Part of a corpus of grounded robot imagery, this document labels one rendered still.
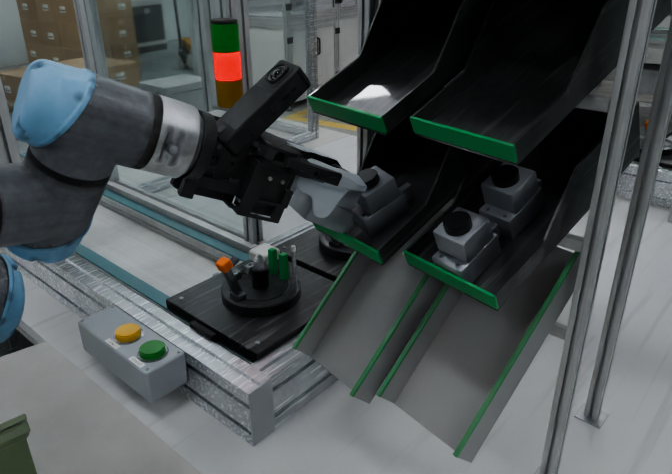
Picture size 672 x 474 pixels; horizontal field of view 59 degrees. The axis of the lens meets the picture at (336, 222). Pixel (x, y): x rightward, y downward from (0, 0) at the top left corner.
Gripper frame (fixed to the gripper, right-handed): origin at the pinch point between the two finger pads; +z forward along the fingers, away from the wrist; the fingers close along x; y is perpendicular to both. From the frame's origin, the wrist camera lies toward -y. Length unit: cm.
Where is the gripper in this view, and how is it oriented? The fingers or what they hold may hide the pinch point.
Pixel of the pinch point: (348, 171)
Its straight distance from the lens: 71.3
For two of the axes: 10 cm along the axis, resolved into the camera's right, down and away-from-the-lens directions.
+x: 4.9, 4.3, -7.6
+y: -4.0, 8.8, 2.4
